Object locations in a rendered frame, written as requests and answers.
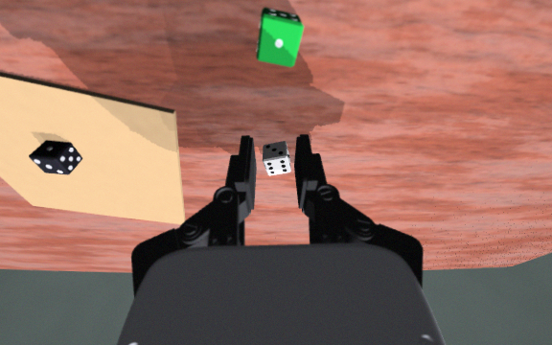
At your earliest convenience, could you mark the tan square mat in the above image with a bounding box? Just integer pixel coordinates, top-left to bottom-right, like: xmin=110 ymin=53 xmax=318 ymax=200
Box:
xmin=0 ymin=72 xmax=185 ymax=224

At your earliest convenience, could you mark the green die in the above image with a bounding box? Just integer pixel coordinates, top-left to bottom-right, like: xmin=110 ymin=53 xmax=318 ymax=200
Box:
xmin=256 ymin=8 xmax=304 ymax=67

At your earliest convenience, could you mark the black die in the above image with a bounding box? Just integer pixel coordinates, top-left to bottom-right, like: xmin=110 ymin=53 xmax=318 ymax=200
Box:
xmin=29 ymin=140 xmax=82 ymax=175

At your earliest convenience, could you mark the white die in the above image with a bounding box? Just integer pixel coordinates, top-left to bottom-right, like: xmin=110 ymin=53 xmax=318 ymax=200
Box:
xmin=263 ymin=141 xmax=291 ymax=175

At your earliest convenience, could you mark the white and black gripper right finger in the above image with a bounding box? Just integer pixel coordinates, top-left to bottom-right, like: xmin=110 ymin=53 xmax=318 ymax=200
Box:
xmin=294 ymin=134 xmax=423 ymax=290

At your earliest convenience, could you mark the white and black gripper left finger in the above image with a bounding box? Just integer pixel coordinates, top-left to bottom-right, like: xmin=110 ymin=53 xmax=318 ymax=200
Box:
xmin=131 ymin=135 xmax=257 ymax=298

